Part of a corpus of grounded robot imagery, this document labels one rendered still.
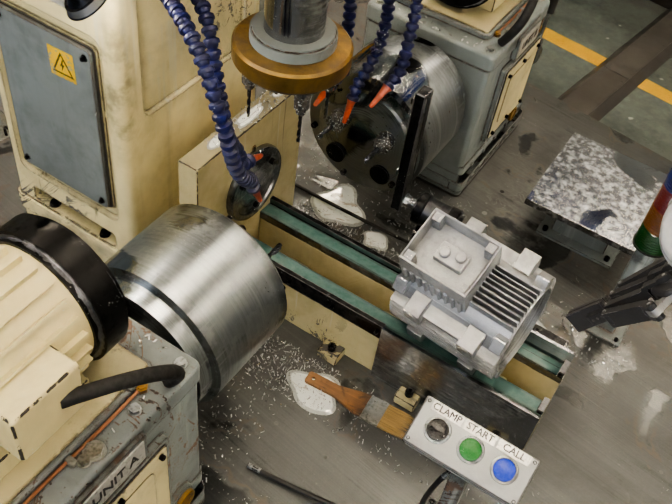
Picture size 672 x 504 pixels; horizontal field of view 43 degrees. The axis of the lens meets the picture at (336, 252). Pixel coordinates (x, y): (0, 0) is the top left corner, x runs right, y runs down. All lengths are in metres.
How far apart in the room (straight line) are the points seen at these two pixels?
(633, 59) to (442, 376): 2.79
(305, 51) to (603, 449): 0.84
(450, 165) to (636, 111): 2.03
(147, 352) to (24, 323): 0.23
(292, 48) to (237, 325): 0.40
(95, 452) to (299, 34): 0.62
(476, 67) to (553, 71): 2.18
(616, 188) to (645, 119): 1.92
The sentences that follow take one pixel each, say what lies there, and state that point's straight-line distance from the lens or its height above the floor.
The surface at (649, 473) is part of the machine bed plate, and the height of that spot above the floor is 0.80.
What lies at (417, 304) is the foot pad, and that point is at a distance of 1.33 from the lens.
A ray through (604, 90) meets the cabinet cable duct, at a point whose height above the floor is 0.04.
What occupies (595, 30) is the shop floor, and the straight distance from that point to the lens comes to 4.22.
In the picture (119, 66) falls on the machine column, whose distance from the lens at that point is 1.29.
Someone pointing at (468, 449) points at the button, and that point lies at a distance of 1.16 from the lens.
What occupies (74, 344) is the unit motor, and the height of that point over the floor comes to 1.30.
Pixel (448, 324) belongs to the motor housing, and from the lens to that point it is 1.32.
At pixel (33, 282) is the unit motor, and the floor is 1.35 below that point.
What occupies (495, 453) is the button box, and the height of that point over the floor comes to 1.07.
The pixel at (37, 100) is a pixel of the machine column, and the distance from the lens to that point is 1.48.
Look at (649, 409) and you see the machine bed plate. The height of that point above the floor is 0.80.
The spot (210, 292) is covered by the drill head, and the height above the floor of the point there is 1.14.
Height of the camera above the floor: 2.04
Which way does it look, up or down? 47 degrees down
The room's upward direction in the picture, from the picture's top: 9 degrees clockwise
